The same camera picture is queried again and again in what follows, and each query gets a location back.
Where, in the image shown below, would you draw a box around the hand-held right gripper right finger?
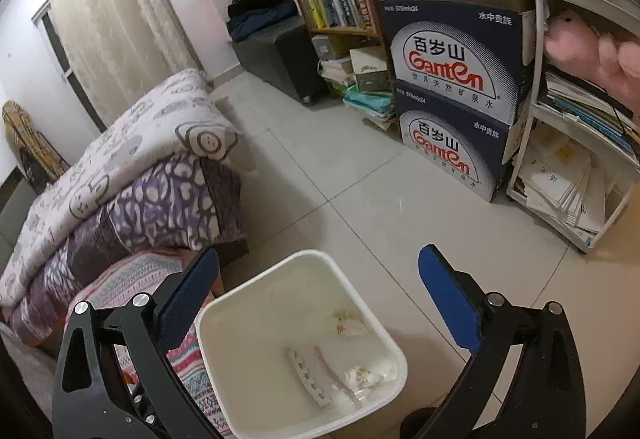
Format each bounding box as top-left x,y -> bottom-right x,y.
400,244 -> 587,439

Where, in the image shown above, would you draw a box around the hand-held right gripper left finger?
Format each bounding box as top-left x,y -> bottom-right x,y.
52,246 -> 223,439

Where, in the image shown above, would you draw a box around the white plastic trash bin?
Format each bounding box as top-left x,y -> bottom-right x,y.
195,249 -> 408,439

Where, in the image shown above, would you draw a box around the striped patterned bed sheet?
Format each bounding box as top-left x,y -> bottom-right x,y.
65,251 -> 236,439

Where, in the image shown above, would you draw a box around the purple patterned quilt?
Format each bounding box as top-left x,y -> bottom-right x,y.
5,154 -> 251,345

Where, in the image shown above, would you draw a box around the crumpled white tissue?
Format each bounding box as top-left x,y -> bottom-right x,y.
327,309 -> 373,337
345,364 -> 377,388

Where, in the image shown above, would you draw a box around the pale pink strip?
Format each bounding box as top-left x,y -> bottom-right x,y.
312,345 -> 363,407

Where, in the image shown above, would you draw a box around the white strip with holes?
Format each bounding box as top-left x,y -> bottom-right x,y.
286,346 -> 331,410

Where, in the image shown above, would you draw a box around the blue water carton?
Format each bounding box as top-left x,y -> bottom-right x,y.
392,79 -> 526,204
380,0 -> 538,127

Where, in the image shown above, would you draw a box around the white printed quilt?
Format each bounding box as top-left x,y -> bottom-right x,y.
0,69 -> 242,307

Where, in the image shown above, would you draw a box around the stack of white papers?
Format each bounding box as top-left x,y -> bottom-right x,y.
515,124 -> 623,245

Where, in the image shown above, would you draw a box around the stack of flat books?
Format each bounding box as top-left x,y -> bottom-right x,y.
540,71 -> 640,157

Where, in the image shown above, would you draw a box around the pink plush toy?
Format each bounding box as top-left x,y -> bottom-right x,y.
544,9 -> 640,112

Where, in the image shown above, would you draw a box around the dark blue folded clothes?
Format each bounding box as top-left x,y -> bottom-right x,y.
227,1 -> 299,43

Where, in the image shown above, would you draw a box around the beige curtain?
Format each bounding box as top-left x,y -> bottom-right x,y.
47,0 -> 210,130

